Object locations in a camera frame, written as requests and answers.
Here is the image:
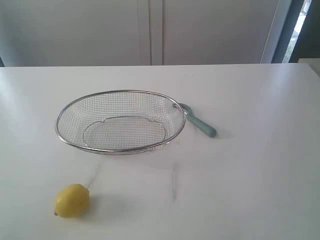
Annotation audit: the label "teal handled peeler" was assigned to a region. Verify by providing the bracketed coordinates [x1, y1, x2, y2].
[179, 103, 217, 138]

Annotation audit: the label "yellow lemon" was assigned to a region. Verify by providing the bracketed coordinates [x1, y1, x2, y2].
[54, 184, 90, 218]

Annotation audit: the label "white cabinet doors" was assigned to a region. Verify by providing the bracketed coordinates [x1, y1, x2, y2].
[0, 0, 291, 67]

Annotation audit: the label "metal wire mesh basket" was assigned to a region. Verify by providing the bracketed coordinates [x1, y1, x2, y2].
[55, 89, 186, 155]

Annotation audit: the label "dark window frame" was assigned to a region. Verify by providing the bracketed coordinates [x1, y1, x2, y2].
[271, 0, 320, 64]

